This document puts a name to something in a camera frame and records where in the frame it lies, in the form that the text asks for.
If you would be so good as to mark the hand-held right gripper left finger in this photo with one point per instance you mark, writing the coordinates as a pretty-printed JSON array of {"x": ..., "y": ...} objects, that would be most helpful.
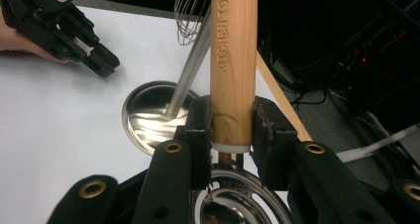
[{"x": 199, "y": 151}]

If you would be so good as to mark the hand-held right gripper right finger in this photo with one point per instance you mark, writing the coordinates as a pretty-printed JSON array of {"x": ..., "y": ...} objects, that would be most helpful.
[{"x": 270, "y": 151}]

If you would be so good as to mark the steel utensil rack with hooks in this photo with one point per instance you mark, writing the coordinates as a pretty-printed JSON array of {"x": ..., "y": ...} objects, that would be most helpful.
[{"x": 145, "y": 118}]

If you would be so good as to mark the pale lilac table sheet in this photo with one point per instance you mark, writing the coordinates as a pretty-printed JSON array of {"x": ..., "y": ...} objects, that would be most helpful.
[{"x": 49, "y": 125}]

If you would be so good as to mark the white metal stand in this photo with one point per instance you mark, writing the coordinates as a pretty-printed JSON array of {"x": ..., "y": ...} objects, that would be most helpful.
[{"x": 373, "y": 148}]

